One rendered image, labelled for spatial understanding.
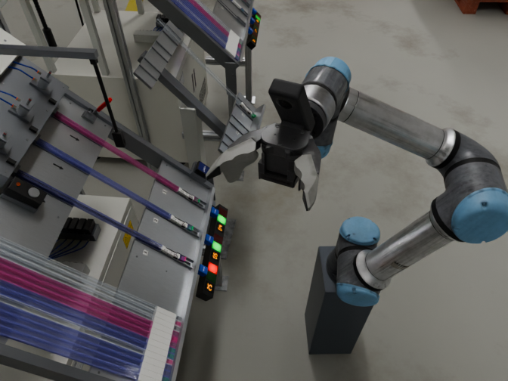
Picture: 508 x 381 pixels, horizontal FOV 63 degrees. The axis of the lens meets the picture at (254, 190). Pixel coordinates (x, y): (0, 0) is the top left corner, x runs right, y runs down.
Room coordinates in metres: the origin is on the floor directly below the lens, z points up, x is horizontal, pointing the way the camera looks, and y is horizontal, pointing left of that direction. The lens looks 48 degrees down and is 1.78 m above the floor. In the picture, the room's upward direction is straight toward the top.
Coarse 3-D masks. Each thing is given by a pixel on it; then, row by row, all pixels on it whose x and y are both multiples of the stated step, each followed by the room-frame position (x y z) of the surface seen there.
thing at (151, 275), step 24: (168, 168) 0.93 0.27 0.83; (168, 192) 0.84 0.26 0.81; (192, 192) 0.89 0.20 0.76; (144, 216) 0.72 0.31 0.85; (192, 216) 0.80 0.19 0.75; (168, 240) 0.68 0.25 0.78; (192, 240) 0.72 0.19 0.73; (144, 264) 0.59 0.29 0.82; (168, 264) 0.61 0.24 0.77; (120, 288) 0.50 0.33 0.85; (144, 288) 0.52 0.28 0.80; (168, 288) 0.55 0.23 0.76
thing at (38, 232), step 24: (48, 120) 0.87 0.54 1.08; (96, 120) 0.95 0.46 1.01; (72, 144) 0.83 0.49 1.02; (96, 144) 0.87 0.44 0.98; (24, 168) 0.70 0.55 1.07; (48, 168) 0.73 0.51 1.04; (72, 168) 0.76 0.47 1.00; (0, 192) 0.61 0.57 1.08; (72, 192) 0.69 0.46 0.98; (0, 216) 0.56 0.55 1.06; (24, 216) 0.58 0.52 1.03; (48, 216) 0.60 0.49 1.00; (24, 240) 0.53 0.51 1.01; (48, 240) 0.55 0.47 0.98; (0, 336) 0.32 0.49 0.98
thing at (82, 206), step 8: (24, 176) 0.67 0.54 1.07; (32, 176) 0.68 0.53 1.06; (40, 184) 0.67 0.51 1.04; (48, 184) 0.68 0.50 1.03; (48, 192) 0.66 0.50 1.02; (56, 192) 0.67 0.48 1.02; (64, 200) 0.66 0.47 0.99; (72, 200) 0.66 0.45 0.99; (80, 208) 0.66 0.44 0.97; (88, 208) 0.66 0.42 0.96; (96, 216) 0.65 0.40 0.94; (104, 216) 0.66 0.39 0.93; (112, 224) 0.65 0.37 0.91; (120, 224) 0.66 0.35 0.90; (128, 232) 0.65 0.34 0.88; (136, 232) 0.66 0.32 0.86; (144, 240) 0.64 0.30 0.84; (152, 240) 0.65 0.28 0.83; (160, 248) 0.64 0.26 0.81
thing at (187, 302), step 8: (208, 192) 0.93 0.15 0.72; (208, 200) 0.88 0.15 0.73; (208, 208) 0.84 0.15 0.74; (208, 216) 0.81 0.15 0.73; (200, 232) 0.76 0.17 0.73; (200, 240) 0.72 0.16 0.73; (200, 248) 0.69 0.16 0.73; (200, 256) 0.67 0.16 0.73; (192, 264) 0.65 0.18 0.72; (192, 272) 0.61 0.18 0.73; (192, 280) 0.58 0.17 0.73; (192, 288) 0.56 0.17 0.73; (192, 296) 0.54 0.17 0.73; (184, 304) 0.52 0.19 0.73; (184, 312) 0.49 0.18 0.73; (184, 320) 0.47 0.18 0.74; (184, 328) 0.45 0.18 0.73; (176, 352) 0.38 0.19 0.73; (176, 360) 0.36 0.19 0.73; (176, 368) 0.35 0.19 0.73
